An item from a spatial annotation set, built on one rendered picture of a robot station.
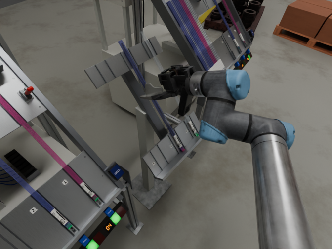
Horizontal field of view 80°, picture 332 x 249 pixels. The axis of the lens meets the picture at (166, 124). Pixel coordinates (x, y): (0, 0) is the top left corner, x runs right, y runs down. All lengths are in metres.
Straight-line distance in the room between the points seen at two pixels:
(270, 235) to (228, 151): 1.52
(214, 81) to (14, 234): 0.69
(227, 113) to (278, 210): 0.24
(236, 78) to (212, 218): 1.20
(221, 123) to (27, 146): 0.95
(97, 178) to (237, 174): 1.23
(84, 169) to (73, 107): 1.51
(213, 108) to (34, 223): 0.61
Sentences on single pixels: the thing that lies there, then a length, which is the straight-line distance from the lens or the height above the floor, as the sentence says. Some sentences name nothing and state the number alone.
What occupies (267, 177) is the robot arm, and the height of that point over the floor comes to 1.13.
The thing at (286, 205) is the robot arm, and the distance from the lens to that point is 0.39.
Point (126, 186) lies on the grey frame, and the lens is 0.90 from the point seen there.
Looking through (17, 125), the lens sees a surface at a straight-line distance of 0.75.
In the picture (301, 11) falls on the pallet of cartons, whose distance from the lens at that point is 3.90.
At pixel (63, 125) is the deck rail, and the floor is 0.93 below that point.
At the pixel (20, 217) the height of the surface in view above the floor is 0.83.
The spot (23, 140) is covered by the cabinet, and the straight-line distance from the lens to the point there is 1.23.
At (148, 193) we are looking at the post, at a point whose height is 0.01.
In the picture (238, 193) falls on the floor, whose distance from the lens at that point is 1.69.
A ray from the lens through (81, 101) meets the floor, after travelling 2.28.
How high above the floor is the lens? 1.46
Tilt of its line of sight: 49 degrees down
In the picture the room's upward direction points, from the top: 4 degrees clockwise
